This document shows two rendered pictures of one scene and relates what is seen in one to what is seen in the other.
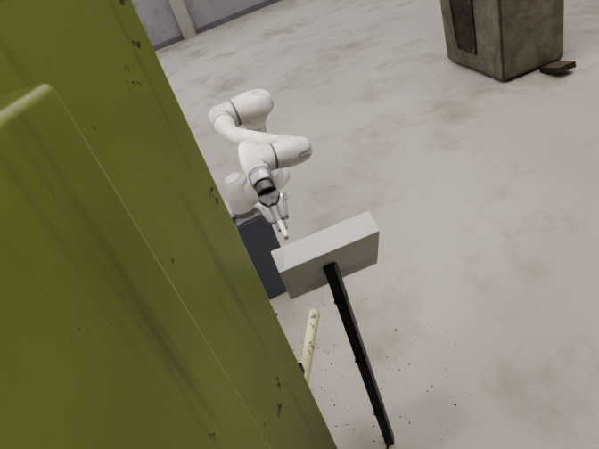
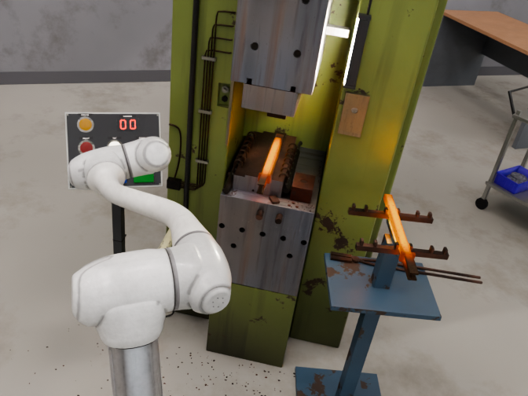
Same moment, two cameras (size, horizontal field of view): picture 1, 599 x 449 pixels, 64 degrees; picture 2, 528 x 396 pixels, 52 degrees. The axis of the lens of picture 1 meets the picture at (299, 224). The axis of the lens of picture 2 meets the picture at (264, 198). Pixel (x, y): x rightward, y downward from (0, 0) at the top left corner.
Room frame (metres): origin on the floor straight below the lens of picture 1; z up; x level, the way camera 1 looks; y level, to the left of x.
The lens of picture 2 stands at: (3.14, 0.06, 2.08)
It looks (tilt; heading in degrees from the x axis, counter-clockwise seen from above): 33 degrees down; 165
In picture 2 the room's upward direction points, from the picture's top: 8 degrees clockwise
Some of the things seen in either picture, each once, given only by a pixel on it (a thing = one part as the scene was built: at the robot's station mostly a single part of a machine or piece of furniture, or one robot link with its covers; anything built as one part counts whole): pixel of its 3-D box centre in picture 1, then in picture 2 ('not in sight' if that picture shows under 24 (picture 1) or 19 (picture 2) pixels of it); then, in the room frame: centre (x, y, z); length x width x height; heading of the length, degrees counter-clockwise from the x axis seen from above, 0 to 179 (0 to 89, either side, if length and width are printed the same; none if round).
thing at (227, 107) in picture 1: (222, 118); (199, 276); (2.28, 0.17, 1.31); 0.18 x 0.14 x 0.13; 11
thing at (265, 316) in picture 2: not in sight; (259, 285); (1.17, 0.63, 0.23); 0.56 x 0.38 x 0.47; 159
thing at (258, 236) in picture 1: (264, 251); not in sight; (2.54, 0.27, 0.30); 0.20 x 0.20 x 0.60; 10
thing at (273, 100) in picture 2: not in sight; (277, 81); (1.16, 0.57, 1.32); 0.42 x 0.20 x 0.10; 159
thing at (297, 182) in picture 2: not in sight; (302, 187); (1.37, 0.69, 0.95); 0.12 x 0.09 x 0.07; 159
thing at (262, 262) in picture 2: not in sight; (271, 211); (1.17, 0.63, 0.69); 0.56 x 0.38 x 0.45; 159
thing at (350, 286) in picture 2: not in sight; (379, 284); (1.75, 0.93, 0.75); 0.40 x 0.30 x 0.02; 79
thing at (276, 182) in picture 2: not in sight; (266, 159); (1.16, 0.57, 0.96); 0.42 x 0.20 x 0.09; 159
